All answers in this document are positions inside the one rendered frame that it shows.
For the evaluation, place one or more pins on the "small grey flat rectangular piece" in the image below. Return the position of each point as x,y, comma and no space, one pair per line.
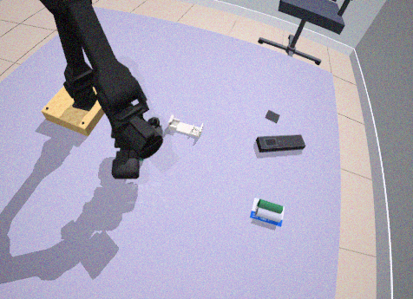
272,116

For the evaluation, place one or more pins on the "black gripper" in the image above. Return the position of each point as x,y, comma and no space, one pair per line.
126,164

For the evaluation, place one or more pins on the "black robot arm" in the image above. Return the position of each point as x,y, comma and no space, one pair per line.
79,28

